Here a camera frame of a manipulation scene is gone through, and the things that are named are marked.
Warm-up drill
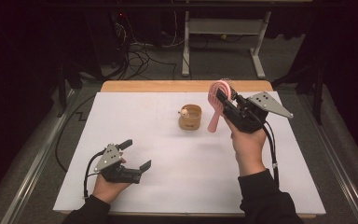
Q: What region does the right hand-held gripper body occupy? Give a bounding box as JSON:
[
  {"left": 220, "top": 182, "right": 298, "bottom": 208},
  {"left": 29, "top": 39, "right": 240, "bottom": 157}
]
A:
[{"left": 223, "top": 91, "right": 295, "bottom": 134}]

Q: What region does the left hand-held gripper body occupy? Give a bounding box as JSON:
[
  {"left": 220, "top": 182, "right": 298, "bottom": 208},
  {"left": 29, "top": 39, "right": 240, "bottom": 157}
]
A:
[{"left": 93, "top": 143, "right": 144, "bottom": 185}]

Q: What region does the pink hairbrush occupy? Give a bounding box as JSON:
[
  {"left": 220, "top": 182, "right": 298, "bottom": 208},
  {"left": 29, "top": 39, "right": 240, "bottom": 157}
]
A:
[{"left": 207, "top": 78, "right": 236, "bottom": 134}]

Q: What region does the tan bear pot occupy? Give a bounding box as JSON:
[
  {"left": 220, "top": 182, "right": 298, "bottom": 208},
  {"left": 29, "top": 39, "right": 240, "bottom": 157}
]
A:
[{"left": 177, "top": 104, "right": 203, "bottom": 132}]

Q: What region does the person's left hand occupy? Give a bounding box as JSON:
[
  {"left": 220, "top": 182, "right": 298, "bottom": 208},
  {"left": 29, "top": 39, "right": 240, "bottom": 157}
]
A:
[{"left": 91, "top": 156, "right": 132, "bottom": 205}]

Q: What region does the person's right hand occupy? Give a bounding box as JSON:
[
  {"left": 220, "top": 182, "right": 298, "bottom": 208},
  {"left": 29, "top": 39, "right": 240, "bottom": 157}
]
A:
[{"left": 225, "top": 116, "right": 268, "bottom": 177}]

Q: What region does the white table mat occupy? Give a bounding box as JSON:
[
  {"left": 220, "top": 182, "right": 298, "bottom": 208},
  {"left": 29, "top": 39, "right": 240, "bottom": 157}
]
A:
[{"left": 52, "top": 91, "right": 327, "bottom": 216}]

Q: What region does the black metal stand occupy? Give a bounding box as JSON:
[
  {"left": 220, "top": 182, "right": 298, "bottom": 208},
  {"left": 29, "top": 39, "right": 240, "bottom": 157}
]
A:
[
  {"left": 56, "top": 61, "right": 84, "bottom": 119},
  {"left": 271, "top": 61, "right": 328, "bottom": 126}
]

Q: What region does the black computer tower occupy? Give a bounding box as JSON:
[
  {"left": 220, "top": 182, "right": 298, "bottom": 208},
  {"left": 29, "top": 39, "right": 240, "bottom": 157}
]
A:
[{"left": 86, "top": 11, "right": 129, "bottom": 68}]

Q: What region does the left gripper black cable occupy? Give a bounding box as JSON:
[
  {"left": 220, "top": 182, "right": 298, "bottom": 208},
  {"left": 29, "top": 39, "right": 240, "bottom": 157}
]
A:
[{"left": 82, "top": 148, "right": 107, "bottom": 200}]

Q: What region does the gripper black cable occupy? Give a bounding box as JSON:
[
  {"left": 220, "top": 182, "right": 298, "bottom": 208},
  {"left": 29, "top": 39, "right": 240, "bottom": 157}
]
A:
[
  {"left": 82, "top": 148, "right": 107, "bottom": 200},
  {"left": 260, "top": 120, "right": 281, "bottom": 189}
]

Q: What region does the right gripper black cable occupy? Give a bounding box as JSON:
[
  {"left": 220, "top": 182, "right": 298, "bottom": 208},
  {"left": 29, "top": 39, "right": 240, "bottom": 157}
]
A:
[{"left": 260, "top": 120, "right": 281, "bottom": 189}]

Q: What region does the long black floor cable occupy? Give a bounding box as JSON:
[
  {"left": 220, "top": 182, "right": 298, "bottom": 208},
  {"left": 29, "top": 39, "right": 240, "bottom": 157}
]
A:
[{"left": 54, "top": 92, "right": 98, "bottom": 174}]

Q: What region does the white metal stand frame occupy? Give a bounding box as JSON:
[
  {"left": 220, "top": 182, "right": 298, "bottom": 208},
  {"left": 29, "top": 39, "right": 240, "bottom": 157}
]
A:
[{"left": 167, "top": 0, "right": 315, "bottom": 80}]

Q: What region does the aluminium floor rail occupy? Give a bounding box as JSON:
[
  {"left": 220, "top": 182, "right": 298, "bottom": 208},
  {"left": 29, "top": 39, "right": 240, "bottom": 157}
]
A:
[
  {"left": 297, "top": 92, "right": 358, "bottom": 224},
  {"left": 0, "top": 89, "right": 76, "bottom": 224}
]

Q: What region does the tangle of black floor cables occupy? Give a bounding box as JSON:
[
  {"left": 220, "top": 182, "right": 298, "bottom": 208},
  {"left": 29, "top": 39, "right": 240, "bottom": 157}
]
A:
[{"left": 111, "top": 11, "right": 188, "bottom": 81}]

